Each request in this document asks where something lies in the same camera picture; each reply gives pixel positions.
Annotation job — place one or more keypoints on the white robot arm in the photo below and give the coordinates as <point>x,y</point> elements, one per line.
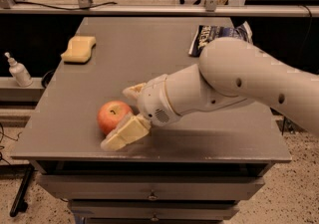
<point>230,73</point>

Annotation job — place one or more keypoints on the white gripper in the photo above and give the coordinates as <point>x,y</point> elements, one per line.
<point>154,102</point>

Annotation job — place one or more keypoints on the yellow sponge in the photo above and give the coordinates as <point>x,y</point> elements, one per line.
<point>79,49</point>

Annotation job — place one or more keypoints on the blue chip bag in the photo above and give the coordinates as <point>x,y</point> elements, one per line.
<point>206,33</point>

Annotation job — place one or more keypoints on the grey drawer cabinet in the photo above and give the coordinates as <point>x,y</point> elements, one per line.
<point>62,136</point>

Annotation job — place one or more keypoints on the black floor stand bar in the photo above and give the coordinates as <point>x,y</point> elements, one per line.
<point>19,204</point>

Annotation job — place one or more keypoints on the white pump bottle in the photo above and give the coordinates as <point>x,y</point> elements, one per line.
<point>19,72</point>

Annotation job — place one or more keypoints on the drawer with knob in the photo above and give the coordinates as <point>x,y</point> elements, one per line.
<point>157,210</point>
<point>152,188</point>

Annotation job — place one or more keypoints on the red apple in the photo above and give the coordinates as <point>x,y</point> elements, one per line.
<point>110,114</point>

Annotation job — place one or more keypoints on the top drawer with knob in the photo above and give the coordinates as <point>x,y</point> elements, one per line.
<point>152,188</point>

